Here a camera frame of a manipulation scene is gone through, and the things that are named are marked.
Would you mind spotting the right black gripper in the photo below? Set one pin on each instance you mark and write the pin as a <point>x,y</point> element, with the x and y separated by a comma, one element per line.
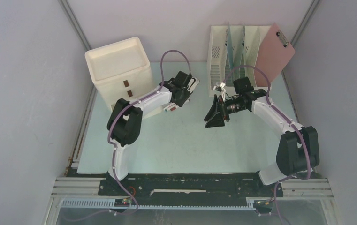
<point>215,116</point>

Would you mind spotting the blue clipboard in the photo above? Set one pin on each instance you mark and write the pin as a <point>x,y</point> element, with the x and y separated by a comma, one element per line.
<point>230,57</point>

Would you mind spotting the white marker maroon cap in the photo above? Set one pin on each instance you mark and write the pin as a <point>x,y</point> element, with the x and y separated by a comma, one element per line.
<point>174,107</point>

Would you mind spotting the green clipboard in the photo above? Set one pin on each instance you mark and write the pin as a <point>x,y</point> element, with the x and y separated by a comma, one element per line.
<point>252,39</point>

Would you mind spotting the pink clipboard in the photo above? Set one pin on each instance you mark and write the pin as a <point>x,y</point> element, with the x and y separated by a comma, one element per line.
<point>274,54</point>

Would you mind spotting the cream three-drawer cabinet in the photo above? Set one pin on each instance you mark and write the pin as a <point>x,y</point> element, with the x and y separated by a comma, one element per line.
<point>121,70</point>

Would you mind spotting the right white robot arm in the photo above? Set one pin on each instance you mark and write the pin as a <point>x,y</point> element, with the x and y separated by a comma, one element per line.
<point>298,149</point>

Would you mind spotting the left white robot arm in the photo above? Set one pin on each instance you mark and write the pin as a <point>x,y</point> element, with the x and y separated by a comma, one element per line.
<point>125,121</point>

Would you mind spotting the cream file organizer rack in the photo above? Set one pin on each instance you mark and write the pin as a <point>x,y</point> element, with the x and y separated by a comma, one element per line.
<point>217,53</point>

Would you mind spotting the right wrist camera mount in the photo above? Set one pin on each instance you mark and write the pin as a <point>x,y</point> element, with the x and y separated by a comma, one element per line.
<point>220,87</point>

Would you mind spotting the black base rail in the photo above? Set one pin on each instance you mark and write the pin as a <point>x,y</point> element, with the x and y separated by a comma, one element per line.
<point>196,191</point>

